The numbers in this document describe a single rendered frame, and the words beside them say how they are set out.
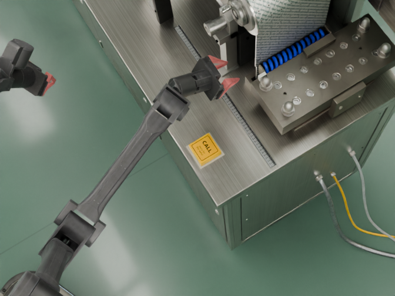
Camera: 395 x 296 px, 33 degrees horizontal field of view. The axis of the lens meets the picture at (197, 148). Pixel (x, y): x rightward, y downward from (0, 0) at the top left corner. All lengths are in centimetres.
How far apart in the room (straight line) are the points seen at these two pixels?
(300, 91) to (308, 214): 104
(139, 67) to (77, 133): 100
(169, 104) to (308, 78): 44
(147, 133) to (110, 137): 133
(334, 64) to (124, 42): 65
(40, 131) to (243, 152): 133
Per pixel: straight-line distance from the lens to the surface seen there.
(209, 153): 193
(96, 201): 166
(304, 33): 194
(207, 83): 176
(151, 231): 284
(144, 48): 211
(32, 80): 186
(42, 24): 330
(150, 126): 166
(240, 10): 170
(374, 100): 205
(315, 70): 192
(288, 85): 189
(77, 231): 166
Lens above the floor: 275
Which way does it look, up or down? 71 degrees down
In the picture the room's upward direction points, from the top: 12 degrees counter-clockwise
